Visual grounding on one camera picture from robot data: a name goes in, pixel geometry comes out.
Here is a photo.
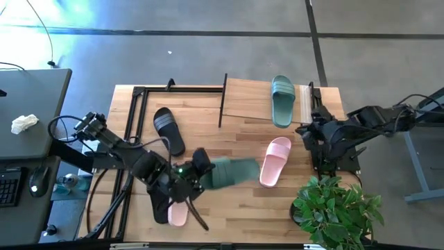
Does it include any black keyboard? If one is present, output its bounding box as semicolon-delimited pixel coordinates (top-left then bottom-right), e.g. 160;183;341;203
0;167;24;208

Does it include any pink rubber slide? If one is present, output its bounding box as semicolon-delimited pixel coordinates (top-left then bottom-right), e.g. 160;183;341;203
167;201;190;227
259;136;292;188

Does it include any black rubber slide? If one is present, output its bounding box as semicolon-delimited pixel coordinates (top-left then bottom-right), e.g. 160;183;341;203
153;106;187;157
147;183;171;225

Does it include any wooden shelf with black frame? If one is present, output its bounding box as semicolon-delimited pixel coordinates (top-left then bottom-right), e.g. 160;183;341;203
218;73;325;128

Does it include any thin black desk cable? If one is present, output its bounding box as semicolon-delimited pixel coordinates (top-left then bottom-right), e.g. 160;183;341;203
0;61;26;72

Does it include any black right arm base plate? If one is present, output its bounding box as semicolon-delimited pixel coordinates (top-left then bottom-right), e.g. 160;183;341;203
309;144;361;174

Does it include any crumpled white tissue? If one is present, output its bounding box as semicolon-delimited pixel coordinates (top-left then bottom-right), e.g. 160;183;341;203
10;113;40;135

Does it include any potted green plant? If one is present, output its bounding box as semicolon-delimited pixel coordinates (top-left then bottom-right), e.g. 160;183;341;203
289;174;385;250

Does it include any black aluminium mounting frame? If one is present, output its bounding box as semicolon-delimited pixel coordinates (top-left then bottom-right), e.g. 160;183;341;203
83;78;225;241

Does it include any thin black cable with plug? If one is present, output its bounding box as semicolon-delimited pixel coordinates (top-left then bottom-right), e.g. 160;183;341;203
26;0;57;68

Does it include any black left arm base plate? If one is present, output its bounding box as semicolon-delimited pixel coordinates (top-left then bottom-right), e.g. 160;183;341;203
92;142;143;170

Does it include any white power box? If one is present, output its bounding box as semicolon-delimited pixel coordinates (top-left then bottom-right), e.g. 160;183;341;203
78;138;102;177

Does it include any black round knob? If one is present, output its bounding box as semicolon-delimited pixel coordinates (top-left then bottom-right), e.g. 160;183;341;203
42;224;58;238

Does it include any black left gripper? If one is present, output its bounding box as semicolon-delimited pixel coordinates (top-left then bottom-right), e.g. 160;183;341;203
168;147;216;204

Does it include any thick black curved cable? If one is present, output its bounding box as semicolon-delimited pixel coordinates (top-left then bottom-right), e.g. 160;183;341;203
85;168;109;234

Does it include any dark grey desk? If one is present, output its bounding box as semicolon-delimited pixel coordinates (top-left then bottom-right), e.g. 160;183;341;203
0;68;73;160
0;156;62;246

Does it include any green rubber slide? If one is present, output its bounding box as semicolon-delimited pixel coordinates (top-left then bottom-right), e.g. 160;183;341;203
271;75;296;129
200;158;261;191

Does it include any grey metal table frame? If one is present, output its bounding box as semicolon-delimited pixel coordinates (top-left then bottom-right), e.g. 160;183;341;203
404;86;444;204

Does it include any black desk support bar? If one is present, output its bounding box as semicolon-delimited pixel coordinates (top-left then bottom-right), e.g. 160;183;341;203
50;138;94;174

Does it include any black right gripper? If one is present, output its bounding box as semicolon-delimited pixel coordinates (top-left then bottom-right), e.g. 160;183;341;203
295;106;348;153

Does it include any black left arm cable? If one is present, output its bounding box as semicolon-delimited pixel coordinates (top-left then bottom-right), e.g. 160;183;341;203
47;114;210;231

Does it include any black computer mouse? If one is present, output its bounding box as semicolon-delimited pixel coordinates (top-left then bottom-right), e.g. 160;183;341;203
28;165;51;199

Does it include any teal water bottle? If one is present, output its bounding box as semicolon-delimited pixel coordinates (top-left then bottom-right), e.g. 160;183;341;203
52;172;92;195

